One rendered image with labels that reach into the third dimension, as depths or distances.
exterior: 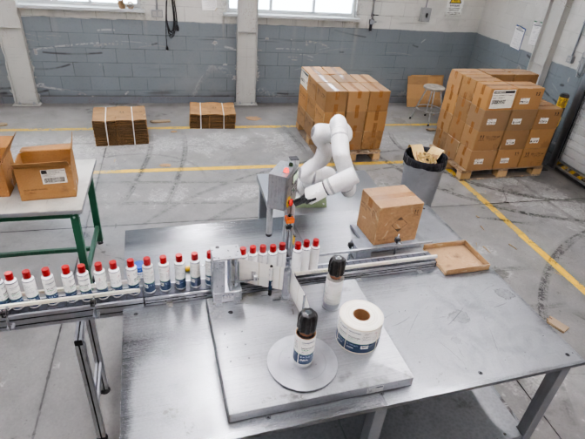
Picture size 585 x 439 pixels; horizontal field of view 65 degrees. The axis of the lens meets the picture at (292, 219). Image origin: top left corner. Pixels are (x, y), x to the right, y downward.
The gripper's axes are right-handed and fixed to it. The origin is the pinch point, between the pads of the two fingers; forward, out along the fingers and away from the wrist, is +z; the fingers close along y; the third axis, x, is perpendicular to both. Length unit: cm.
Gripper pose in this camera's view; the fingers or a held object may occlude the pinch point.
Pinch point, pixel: (297, 201)
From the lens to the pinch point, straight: 227.9
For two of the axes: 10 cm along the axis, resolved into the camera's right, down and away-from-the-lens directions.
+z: -8.9, 4.1, 2.1
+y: 0.4, 5.2, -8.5
